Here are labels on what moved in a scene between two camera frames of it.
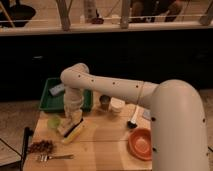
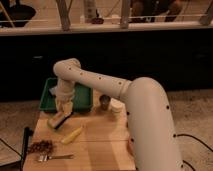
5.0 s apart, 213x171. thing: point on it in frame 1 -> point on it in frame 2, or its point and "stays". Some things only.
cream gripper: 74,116 -> 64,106
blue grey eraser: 57,89 stays
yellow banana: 73,135 stays
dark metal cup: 104,101 stays
